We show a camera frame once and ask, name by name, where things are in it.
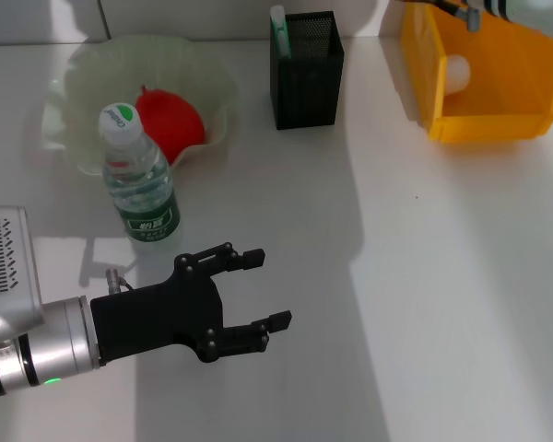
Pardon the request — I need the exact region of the mint green utility knife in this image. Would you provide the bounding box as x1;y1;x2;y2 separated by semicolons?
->
270;4;295;61

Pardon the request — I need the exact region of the black mesh pen holder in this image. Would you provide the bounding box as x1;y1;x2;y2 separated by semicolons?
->
270;11;346;133

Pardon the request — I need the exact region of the pale green glass fruit plate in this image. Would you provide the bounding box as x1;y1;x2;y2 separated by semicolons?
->
43;34;240;176

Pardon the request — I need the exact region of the red-orange toy orange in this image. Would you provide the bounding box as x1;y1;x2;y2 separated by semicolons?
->
135;85;207;163

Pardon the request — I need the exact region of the yellow plastic storage bin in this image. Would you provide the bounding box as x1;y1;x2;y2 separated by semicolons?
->
400;0;553;143

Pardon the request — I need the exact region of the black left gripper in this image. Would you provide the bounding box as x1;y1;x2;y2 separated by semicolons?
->
89;241;293;365

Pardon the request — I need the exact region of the white paper ball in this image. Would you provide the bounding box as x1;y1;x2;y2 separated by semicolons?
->
443;53;471;96

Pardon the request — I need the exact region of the green-label clear water bottle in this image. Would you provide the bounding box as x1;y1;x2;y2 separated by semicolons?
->
98;102;183;245

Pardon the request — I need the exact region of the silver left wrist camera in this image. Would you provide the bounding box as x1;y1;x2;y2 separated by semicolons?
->
0;205;46;344

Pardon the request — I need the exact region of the right gripper cable with plug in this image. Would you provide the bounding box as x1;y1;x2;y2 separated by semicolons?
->
394;0;483;32

